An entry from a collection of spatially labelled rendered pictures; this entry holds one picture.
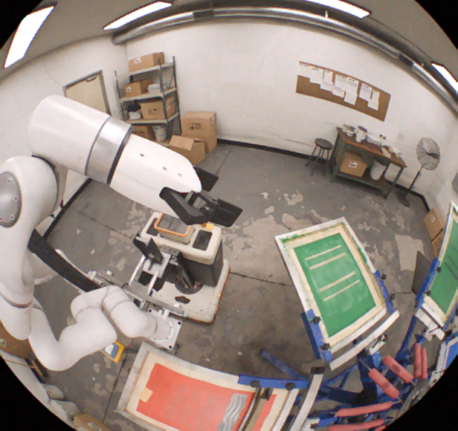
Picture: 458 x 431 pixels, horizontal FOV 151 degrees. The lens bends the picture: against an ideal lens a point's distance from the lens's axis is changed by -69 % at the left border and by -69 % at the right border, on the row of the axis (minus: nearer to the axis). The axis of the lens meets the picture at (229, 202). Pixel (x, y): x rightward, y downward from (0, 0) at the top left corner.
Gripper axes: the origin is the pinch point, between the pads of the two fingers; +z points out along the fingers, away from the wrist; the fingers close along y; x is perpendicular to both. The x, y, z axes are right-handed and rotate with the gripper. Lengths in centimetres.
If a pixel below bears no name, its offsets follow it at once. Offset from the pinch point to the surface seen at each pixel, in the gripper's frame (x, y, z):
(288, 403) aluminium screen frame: -59, 54, 57
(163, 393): -93, 27, 17
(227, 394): -74, 34, 40
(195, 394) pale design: -83, 30, 29
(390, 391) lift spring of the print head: -22, 89, 77
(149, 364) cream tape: -91, 9, 14
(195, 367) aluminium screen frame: -74, 15, 30
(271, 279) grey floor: -84, -53, 154
